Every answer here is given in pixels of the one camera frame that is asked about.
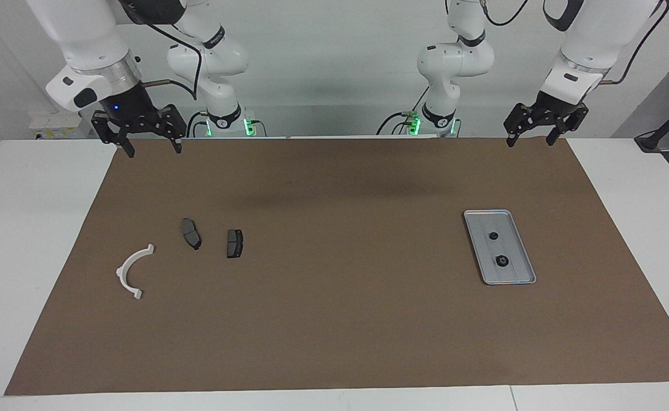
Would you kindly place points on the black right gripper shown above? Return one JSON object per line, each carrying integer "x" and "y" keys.
{"x": 132, "y": 111}

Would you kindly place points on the brown table mat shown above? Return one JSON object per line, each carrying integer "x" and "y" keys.
{"x": 334, "y": 331}

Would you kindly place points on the irregular dark brake pad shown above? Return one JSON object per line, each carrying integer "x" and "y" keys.
{"x": 190, "y": 234}

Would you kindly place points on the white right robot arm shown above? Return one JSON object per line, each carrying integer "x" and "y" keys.
{"x": 89, "y": 34}

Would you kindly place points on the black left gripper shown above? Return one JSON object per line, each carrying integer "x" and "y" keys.
{"x": 554, "y": 107}

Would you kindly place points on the silver metal tray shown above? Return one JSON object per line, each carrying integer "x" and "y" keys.
{"x": 511, "y": 274}

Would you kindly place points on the large black bearing gear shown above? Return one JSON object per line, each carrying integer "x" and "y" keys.
{"x": 502, "y": 262}

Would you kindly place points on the rectangular dark brake pad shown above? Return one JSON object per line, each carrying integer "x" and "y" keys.
{"x": 234, "y": 244}

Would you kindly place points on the white power box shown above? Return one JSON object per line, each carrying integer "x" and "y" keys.
{"x": 60, "y": 124}

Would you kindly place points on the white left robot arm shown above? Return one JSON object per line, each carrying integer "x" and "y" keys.
{"x": 597, "y": 28}

